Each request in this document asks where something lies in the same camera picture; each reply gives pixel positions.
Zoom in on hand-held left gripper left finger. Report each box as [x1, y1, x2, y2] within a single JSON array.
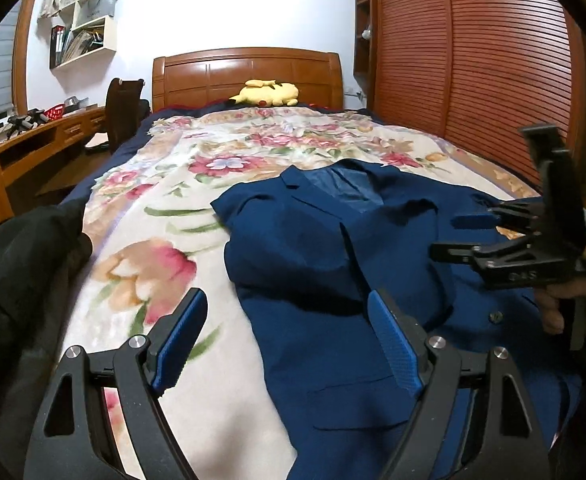
[[23, 287, 210, 480]]

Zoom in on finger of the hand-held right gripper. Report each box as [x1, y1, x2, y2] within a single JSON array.
[[452, 200, 547, 236], [429, 234, 545, 273]]

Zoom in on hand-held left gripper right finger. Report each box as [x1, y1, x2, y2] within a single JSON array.
[[367, 287, 549, 480]]

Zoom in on blue suit jacket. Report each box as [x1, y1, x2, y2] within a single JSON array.
[[209, 159, 586, 480]]

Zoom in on person's right hand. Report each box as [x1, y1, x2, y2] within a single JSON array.
[[536, 270, 586, 337]]

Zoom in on floral blanket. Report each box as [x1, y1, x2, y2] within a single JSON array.
[[55, 107, 541, 480]]

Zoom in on wooden slatted wardrobe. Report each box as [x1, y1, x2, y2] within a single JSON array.
[[354, 0, 586, 196]]

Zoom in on dark cloth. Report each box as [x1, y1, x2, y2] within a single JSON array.
[[0, 199, 94, 461]]

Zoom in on dark brown chair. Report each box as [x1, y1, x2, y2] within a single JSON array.
[[84, 78, 151, 156]]

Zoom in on wooden desk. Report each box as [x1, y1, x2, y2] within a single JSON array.
[[0, 105, 108, 238]]

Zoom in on yellow plush toy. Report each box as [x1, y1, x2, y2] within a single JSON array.
[[229, 79, 300, 107]]

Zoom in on wooden bed headboard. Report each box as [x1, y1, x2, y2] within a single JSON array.
[[152, 47, 345, 113]]

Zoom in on black folding gadget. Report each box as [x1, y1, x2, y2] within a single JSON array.
[[5, 109, 48, 137]]

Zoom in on stack of books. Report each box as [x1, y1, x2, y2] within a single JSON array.
[[65, 27, 106, 59]]

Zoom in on black binders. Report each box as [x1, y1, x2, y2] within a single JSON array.
[[50, 25, 66, 68]]

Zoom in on grey paper bag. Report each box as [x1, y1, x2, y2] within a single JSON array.
[[74, 0, 120, 27]]

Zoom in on white wall shelf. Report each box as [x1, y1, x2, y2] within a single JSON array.
[[49, 0, 124, 70]]

